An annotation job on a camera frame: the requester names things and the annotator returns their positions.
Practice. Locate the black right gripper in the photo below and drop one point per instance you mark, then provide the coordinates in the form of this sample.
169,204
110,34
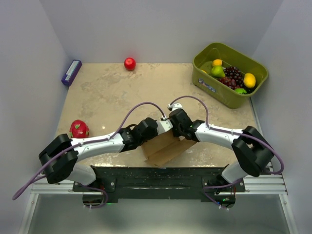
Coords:
175,133

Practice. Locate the brown cardboard box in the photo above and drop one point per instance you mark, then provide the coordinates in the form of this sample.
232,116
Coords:
165,147

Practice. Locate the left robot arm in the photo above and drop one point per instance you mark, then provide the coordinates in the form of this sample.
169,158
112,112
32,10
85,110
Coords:
60,158

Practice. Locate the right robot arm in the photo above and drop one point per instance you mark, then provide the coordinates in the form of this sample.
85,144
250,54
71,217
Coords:
249,146

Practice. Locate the purple rectangular box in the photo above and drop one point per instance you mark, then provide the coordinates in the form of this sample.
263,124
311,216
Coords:
71,72

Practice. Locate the green pear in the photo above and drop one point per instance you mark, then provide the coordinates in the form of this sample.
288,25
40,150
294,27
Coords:
218,72

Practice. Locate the green plastic tub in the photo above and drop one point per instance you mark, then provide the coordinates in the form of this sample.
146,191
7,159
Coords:
202,77

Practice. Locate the green apple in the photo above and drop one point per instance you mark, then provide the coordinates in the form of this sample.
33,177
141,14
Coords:
241,91

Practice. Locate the dark purple grapes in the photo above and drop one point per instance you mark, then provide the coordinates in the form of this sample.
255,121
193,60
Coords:
233,78

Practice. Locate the orange fruit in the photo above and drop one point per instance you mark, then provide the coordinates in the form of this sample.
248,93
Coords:
217,62

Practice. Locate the red apple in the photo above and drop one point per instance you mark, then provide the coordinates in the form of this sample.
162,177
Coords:
130,64

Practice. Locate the yellow lemon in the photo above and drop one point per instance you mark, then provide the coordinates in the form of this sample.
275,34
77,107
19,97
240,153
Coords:
249,80

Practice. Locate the red dragon fruit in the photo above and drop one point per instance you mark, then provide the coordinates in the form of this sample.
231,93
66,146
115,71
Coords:
79,129

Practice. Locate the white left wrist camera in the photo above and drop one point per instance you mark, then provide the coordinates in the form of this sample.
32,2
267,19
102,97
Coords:
163,126

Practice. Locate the aluminium frame rail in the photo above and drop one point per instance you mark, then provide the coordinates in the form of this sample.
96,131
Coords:
246,196

